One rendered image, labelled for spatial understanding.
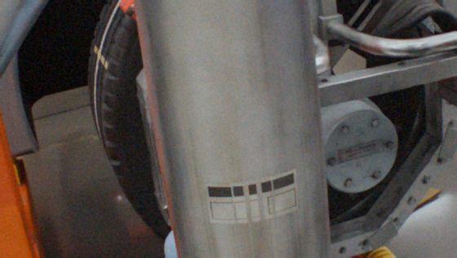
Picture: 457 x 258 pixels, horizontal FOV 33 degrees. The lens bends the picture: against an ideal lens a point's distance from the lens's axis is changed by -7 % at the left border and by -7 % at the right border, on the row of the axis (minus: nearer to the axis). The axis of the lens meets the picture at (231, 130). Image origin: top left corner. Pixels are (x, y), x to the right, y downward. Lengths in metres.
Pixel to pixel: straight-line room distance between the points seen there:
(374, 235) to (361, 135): 0.31
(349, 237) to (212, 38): 1.06
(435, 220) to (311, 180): 2.27
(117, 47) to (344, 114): 0.37
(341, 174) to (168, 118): 0.78
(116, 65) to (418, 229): 1.58
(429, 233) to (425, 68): 1.53
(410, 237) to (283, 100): 2.22
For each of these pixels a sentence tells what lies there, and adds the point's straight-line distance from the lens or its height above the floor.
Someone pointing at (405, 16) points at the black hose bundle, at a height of 1.02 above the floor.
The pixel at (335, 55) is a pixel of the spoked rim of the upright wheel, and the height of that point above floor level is 0.91.
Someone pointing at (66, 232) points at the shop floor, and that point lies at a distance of 2.90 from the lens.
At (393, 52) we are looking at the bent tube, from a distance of 1.10.
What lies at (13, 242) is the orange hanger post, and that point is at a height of 0.83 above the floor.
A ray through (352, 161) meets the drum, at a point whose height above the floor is 0.84.
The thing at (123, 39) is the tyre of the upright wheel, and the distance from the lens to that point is 1.24.
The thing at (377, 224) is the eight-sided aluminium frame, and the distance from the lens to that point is 1.42.
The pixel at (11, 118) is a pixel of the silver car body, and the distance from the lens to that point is 1.59.
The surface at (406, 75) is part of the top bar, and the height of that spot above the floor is 0.97.
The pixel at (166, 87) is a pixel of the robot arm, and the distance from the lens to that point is 0.38.
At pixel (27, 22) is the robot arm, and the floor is 1.23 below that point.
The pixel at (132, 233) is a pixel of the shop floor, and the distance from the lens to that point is 2.80.
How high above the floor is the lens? 1.34
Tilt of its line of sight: 22 degrees down
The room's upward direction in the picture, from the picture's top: 8 degrees counter-clockwise
